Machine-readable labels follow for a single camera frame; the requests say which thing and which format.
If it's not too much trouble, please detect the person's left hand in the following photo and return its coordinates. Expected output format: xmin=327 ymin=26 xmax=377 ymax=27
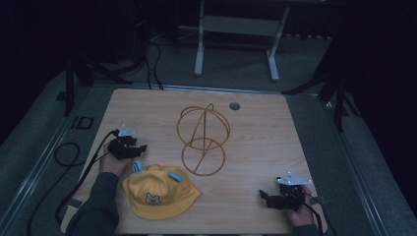
xmin=98 ymin=143 xmax=135 ymax=178

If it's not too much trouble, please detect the gold wire hat stand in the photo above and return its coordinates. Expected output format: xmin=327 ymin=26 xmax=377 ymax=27
xmin=176 ymin=102 xmax=231 ymax=177

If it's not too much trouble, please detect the white metal desk frame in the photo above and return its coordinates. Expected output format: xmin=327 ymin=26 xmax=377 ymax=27
xmin=194 ymin=0 xmax=291 ymax=83

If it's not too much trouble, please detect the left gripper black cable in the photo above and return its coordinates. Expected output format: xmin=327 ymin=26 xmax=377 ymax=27
xmin=54 ymin=129 xmax=120 ymax=227

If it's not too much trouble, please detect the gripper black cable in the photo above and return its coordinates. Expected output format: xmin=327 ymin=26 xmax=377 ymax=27
xmin=303 ymin=192 xmax=338 ymax=236
xmin=54 ymin=129 xmax=120 ymax=227

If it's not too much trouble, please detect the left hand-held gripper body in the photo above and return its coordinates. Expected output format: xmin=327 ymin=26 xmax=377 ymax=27
xmin=107 ymin=124 xmax=142 ymax=161

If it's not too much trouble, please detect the yellow bucket hat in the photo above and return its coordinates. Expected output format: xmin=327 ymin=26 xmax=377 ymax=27
xmin=121 ymin=159 xmax=202 ymax=220

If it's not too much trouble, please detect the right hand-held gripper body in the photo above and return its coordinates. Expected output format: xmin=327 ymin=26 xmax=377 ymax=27
xmin=266 ymin=171 xmax=314 ymax=212

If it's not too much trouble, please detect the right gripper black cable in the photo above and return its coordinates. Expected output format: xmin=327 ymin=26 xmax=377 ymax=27
xmin=303 ymin=192 xmax=338 ymax=236

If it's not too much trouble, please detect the black tripod stand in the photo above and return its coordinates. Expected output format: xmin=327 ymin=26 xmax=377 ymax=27
xmin=281 ymin=19 xmax=362 ymax=134
xmin=62 ymin=0 xmax=149 ymax=118

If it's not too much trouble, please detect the black floor cable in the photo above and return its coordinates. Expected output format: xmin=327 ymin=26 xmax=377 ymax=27
xmin=144 ymin=40 xmax=164 ymax=91

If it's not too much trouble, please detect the person's right hand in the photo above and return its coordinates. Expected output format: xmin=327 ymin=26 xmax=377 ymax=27
xmin=284 ymin=185 xmax=317 ymax=228

